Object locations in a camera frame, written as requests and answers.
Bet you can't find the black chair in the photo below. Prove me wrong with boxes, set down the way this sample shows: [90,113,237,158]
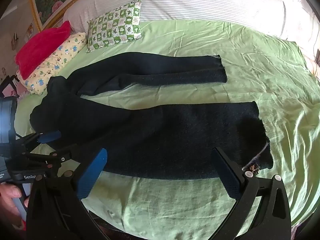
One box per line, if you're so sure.
[0,75,19,98]

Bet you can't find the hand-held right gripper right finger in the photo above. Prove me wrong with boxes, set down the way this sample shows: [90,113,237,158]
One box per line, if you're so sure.
[211,147,292,240]

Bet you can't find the red plush cushion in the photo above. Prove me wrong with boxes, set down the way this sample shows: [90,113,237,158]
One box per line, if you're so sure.
[15,20,72,80]

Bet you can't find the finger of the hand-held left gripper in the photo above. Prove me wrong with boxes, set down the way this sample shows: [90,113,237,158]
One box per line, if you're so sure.
[16,129,62,147]
[21,149,75,178]

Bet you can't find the yellow cartoon print pillow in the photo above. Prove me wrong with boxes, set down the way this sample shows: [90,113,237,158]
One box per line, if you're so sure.
[16,32,87,95]

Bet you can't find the green checked pillow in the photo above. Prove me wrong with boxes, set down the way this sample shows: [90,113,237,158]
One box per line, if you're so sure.
[86,0,142,53]

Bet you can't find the person's left hand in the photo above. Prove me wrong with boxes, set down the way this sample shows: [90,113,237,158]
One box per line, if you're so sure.
[0,182,29,230]

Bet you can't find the black pants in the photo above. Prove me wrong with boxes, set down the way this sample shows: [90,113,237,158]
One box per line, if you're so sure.
[29,52,273,180]

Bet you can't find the green bed sheet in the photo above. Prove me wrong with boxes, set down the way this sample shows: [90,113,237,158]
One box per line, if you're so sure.
[14,19,320,240]

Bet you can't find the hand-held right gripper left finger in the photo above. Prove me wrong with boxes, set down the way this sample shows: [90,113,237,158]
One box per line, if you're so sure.
[26,148,110,240]

